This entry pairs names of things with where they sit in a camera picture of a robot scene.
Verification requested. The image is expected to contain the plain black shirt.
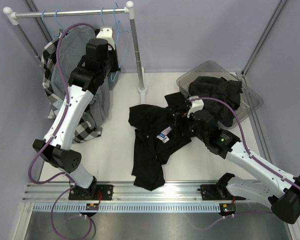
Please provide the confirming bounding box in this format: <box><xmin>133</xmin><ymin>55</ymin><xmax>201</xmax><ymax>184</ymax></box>
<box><xmin>128</xmin><ymin>92</ymin><xmax>192</xmax><ymax>191</ymax></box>

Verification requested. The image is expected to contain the blue hanger of pinstriped shirt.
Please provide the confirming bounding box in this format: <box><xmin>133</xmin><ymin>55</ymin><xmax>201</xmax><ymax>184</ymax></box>
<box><xmin>110</xmin><ymin>2</ymin><xmax>129</xmax><ymax>83</ymax></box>

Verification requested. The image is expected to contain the blue hanger of black shirt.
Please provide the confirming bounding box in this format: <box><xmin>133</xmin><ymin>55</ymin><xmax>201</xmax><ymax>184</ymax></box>
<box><xmin>100</xmin><ymin>7</ymin><xmax>106</xmax><ymax>27</ymax></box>

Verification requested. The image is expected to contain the dark pinstriped shirt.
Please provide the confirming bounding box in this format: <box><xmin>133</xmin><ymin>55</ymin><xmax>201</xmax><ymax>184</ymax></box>
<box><xmin>188</xmin><ymin>76</ymin><xmax>243</xmax><ymax>128</ymax></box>

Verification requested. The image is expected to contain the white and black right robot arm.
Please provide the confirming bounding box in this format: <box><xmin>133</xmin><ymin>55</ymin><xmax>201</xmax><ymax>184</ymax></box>
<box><xmin>175</xmin><ymin>110</ymin><xmax>300</xmax><ymax>224</ymax></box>

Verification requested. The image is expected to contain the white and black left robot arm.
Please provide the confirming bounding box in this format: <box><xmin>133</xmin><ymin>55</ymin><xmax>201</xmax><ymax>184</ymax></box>
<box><xmin>32</xmin><ymin>38</ymin><xmax>113</xmax><ymax>200</ymax></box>

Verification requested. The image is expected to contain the grey shirt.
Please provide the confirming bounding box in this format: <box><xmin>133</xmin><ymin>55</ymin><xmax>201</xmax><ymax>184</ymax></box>
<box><xmin>51</xmin><ymin>26</ymin><xmax>113</xmax><ymax>127</ymax></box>

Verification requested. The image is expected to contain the blue hanger of grey shirt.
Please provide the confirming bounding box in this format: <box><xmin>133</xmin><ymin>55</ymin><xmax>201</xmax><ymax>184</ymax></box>
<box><xmin>54</xmin><ymin>9</ymin><xmax>66</xmax><ymax>33</ymax></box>

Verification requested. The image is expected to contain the blue hanger of checked shirt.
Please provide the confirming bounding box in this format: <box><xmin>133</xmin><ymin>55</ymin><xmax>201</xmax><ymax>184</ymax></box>
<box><xmin>40</xmin><ymin>10</ymin><xmax>59</xmax><ymax>39</ymax></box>

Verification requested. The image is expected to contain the black white checked shirt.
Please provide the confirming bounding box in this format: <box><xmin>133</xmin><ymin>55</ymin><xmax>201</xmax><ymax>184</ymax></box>
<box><xmin>41</xmin><ymin>39</ymin><xmax>102</xmax><ymax>143</ymax></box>

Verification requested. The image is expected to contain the clear plastic bin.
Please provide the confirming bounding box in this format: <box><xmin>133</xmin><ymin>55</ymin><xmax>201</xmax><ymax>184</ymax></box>
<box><xmin>176</xmin><ymin>61</ymin><xmax>263</xmax><ymax>130</ymax></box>

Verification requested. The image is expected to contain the metal clothes rack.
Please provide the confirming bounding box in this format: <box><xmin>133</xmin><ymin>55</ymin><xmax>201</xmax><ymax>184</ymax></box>
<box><xmin>2</xmin><ymin>0</ymin><xmax>149</xmax><ymax>95</ymax></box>

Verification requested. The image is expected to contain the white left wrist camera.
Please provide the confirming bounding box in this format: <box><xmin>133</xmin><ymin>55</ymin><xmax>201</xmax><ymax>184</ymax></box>
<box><xmin>96</xmin><ymin>26</ymin><xmax>116</xmax><ymax>50</ymax></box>

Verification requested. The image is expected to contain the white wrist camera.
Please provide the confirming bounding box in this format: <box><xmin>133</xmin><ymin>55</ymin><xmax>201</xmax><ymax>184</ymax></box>
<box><xmin>96</xmin><ymin>26</ymin><xmax>116</xmax><ymax>50</ymax></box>
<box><xmin>187</xmin><ymin>95</ymin><xmax>204</xmax><ymax>118</ymax></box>

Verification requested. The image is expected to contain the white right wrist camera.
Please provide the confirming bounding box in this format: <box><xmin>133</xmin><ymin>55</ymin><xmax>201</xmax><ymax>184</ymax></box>
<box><xmin>187</xmin><ymin>95</ymin><xmax>204</xmax><ymax>118</ymax></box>

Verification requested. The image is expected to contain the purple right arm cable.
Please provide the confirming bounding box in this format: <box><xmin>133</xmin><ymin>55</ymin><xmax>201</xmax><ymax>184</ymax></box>
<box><xmin>191</xmin><ymin>96</ymin><xmax>300</xmax><ymax>230</ymax></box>

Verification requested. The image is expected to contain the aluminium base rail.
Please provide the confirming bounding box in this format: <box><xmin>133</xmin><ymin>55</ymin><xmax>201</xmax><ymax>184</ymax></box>
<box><xmin>22</xmin><ymin>181</ymin><xmax>295</xmax><ymax>203</ymax></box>

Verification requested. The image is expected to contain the white slotted cable duct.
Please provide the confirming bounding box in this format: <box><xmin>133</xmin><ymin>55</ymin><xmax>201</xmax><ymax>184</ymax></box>
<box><xmin>32</xmin><ymin>202</ymin><xmax>221</xmax><ymax>213</ymax></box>

